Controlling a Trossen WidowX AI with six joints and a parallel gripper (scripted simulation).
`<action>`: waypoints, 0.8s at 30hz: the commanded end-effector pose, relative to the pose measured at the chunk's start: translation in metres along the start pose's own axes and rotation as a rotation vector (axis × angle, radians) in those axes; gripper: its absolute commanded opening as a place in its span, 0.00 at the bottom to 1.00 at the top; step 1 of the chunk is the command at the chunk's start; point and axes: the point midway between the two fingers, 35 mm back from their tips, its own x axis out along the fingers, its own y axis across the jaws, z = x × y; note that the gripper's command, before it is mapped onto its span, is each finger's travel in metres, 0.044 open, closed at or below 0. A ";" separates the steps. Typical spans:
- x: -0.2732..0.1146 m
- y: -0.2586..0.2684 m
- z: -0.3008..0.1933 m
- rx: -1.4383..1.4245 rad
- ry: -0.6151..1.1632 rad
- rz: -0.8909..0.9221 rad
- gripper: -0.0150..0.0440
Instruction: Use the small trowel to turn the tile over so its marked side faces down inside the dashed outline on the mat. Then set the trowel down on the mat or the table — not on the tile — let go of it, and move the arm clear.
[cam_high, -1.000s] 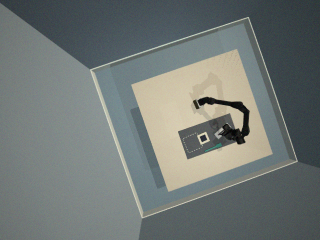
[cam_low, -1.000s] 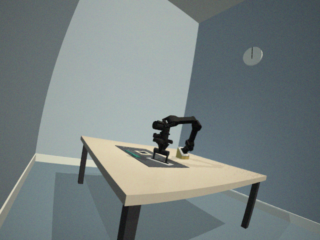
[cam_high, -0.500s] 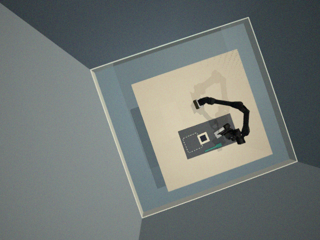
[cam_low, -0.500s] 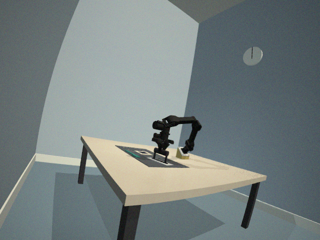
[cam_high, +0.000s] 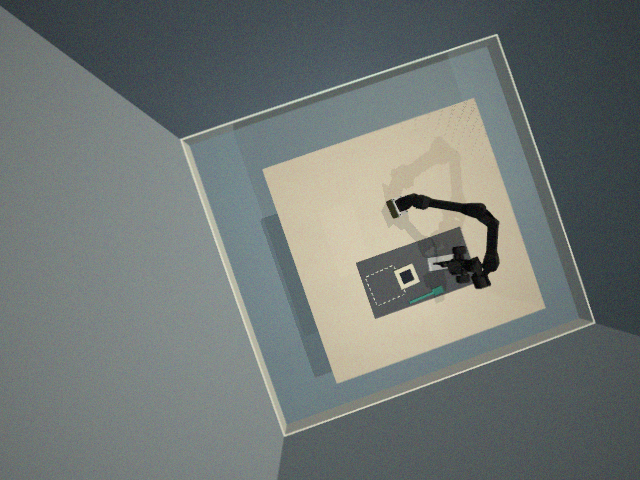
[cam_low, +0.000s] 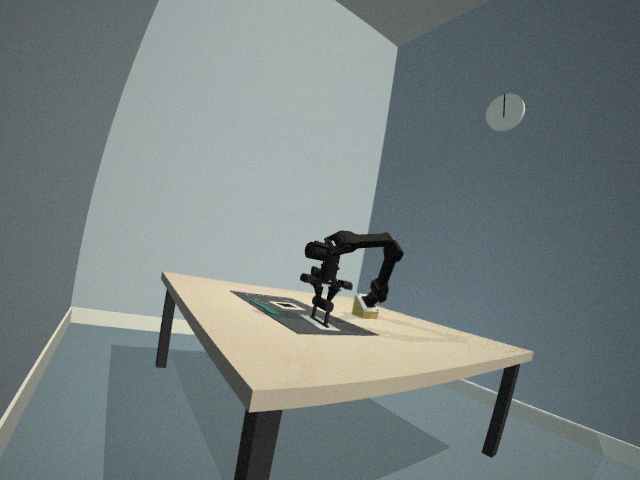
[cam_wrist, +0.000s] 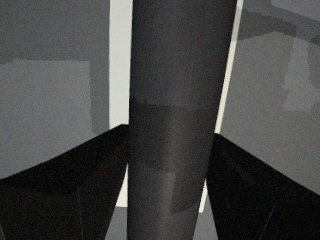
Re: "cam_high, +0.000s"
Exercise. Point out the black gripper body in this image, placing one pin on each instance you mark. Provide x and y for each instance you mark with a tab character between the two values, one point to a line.
458	251

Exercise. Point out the green small trowel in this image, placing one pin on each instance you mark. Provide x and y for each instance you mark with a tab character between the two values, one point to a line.
436	291

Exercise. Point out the cream square tile with dark centre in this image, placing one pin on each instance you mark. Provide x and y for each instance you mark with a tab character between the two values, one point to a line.
406	276

